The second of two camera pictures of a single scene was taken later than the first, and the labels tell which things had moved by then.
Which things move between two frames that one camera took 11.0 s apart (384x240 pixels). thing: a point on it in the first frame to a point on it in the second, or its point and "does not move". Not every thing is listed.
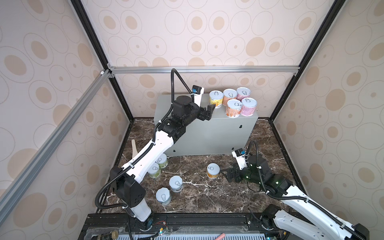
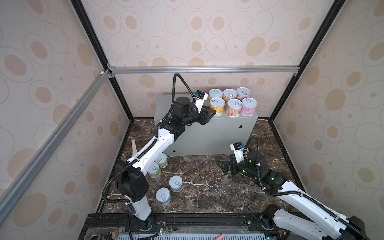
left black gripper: (201, 116) does not move
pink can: (249, 106) does not move
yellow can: (213, 170) to (217, 104)
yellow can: (216, 97) does not move
